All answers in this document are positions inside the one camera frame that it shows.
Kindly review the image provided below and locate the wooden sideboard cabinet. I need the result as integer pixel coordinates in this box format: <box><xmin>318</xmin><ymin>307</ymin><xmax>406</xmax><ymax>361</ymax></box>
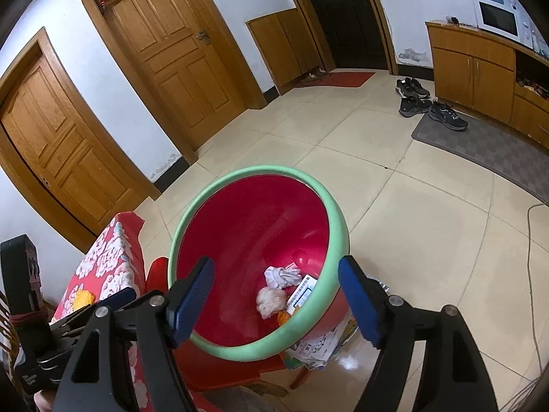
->
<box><xmin>426</xmin><ymin>21</ymin><xmax>548</xmax><ymax>147</ymax></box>

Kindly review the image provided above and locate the black shoe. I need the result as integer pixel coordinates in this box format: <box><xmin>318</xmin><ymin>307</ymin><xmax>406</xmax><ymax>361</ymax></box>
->
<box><xmin>398</xmin><ymin>97</ymin><xmax>433</xmax><ymax>118</ymax></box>
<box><xmin>396</xmin><ymin>77</ymin><xmax>431</xmax><ymax>100</ymax></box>
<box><xmin>428</xmin><ymin>101</ymin><xmax>468</xmax><ymax>131</ymax></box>

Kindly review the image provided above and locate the red doormat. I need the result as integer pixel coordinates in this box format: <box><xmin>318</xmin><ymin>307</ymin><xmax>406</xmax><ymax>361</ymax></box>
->
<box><xmin>298</xmin><ymin>72</ymin><xmax>375</xmax><ymax>88</ymax></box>

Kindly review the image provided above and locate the left hand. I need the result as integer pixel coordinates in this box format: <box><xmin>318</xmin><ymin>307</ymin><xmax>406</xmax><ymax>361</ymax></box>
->
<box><xmin>34</xmin><ymin>390</ymin><xmax>56</xmax><ymax>412</ymax></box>

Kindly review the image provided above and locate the left wooden door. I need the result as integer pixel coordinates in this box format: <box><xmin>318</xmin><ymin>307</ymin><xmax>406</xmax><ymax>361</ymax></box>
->
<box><xmin>1</xmin><ymin>28</ymin><xmax>160</xmax><ymax>252</ymax></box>

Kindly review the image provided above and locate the grey floor mat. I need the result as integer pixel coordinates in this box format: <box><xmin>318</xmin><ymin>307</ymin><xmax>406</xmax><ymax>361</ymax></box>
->
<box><xmin>411</xmin><ymin>114</ymin><xmax>548</xmax><ymax>202</ymax></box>

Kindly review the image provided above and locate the right wooden door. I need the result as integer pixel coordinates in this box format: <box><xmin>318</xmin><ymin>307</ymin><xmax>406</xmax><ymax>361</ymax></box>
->
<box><xmin>81</xmin><ymin>0</ymin><xmax>266</xmax><ymax>164</ymax></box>

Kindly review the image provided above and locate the dark entrance door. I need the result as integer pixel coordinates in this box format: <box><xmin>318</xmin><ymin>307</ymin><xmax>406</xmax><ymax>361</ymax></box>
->
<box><xmin>293</xmin><ymin>0</ymin><xmax>397</xmax><ymax>75</ymax></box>

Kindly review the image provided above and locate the orange wrapper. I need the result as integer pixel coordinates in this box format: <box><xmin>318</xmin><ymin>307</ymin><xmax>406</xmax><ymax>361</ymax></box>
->
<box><xmin>73</xmin><ymin>289</ymin><xmax>95</xmax><ymax>311</ymax></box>

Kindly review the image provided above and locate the red plastic stool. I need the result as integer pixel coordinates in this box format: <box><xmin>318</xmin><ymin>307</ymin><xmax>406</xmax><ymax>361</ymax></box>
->
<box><xmin>146</xmin><ymin>257</ymin><xmax>313</xmax><ymax>397</ymax></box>

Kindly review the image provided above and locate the white tissue in bin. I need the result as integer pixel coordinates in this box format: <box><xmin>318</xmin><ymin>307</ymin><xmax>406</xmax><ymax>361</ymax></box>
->
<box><xmin>264</xmin><ymin>264</ymin><xmax>302</xmax><ymax>290</ymax></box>

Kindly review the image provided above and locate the red bin with green rim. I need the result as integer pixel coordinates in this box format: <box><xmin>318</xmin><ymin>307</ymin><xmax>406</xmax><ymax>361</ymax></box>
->
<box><xmin>166</xmin><ymin>165</ymin><xmax>350</xmax><ymax>362</ymax></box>

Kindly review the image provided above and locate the white microwave oven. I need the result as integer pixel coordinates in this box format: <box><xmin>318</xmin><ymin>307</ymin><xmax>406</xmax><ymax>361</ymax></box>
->
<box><xmin>474</xmin><ymin>0</ymin><xmax>532</xmax><ymax>47</ymax></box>

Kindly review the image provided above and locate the red floral tablecloth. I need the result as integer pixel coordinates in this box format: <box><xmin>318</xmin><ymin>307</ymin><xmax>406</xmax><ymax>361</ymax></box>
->
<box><xmin>50</xmin><ymin>210</ymin><xmax>224</xmax><ymax>412</ymax></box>

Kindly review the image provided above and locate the small cream paper wad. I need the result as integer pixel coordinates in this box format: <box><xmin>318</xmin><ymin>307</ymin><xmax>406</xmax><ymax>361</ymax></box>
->
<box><xmin>256</xmin><ymin>286</ymin><xmax>288</xmax><ymax>320</ymax></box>

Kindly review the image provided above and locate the white crumpled plastic bag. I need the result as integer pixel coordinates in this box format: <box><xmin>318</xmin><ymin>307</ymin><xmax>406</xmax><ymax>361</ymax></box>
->
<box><xmin>286</xmin><ymin>274</ymin><xmax>317</xmax><ymax>315</ymax></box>

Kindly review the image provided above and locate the white cable on floor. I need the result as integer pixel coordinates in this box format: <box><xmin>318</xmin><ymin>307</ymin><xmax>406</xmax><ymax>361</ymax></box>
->
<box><xmin>499</xmin><ymin>202</ymin><xmax>549</xmax><ymax>410</ymax></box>

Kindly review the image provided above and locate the low wooden cupboard door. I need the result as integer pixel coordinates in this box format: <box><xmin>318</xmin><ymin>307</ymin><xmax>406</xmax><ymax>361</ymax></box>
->
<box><xmin>247</xmin><ymin>9</ymin><xmax>321</xmax><ymax>95</ymax></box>

